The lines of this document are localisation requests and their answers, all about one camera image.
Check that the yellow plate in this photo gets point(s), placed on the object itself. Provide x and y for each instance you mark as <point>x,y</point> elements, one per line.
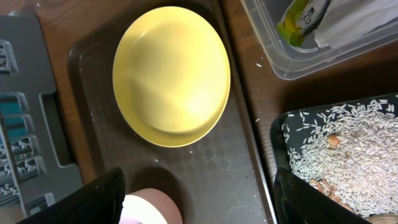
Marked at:
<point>171,76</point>

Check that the light blue bowl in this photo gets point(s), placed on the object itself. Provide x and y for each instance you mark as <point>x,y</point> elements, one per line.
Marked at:
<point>17,123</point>

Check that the white napkin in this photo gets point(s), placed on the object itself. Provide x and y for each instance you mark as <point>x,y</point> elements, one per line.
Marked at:
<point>346,20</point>

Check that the white pink bowl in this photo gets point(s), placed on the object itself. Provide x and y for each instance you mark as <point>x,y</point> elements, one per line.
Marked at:
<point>149,206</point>

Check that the clear plastic bin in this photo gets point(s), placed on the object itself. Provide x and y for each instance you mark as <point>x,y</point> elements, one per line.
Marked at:
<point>289,62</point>

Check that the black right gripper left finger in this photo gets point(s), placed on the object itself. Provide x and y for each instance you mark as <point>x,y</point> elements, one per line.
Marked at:
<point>99,202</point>

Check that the green snack wrapper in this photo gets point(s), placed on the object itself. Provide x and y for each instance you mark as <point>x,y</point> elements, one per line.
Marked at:
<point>300,19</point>

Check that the grey dishwasher rack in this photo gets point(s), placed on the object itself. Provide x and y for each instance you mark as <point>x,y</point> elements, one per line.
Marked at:
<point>37,169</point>

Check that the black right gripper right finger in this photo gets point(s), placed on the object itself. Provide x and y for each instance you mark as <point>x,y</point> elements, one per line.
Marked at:
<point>297,202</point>

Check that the dark brown tray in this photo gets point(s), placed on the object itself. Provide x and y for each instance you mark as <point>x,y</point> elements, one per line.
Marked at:
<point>218,179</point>

